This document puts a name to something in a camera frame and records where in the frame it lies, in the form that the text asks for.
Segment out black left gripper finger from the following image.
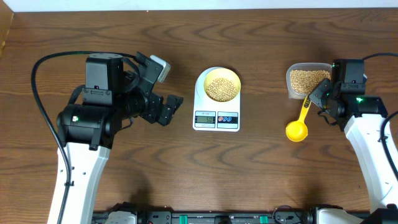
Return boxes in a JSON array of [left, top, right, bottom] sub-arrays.
[[157, 105, 174, 126], [165, 95, 183, 115]]

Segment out yellow plastic measuring scoop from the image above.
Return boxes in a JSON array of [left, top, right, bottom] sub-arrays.
[[285, 95, 311, 142]]

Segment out pale yellow bowl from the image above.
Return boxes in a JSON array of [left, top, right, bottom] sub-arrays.
[[203, 68, 241, 98]]

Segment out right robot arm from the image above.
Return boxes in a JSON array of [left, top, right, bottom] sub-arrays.
[[308, 59, 397, 223]]

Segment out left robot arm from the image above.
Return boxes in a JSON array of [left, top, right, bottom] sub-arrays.
[[48, 52, 183, 223]]

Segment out white digital kitchen scale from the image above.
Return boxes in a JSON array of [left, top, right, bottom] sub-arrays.
[[192, 67, 241, 132]]

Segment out soybeans in bowl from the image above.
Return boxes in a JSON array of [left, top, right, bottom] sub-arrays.
[[205, 78, 238, 102]]

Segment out soybeans pile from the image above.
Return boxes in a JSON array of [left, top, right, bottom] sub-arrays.
[[290, 70, 331, 94]]

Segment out clear plastic container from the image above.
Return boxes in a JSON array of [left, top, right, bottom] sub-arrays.
[[286, 63, 332, 100]]

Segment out black right camera cable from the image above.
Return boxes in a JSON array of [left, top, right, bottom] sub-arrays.
[[362, 52, 398, 181]]

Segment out black camera cable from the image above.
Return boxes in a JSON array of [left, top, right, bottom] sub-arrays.
[[362, 52, 398, 181], [30, 50, 137, 224]]

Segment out black left camera cable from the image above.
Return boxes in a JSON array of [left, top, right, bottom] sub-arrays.
[[30, 50, 137, 224]]

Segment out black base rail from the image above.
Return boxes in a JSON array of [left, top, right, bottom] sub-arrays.
[[91, 202, 382, 224]]

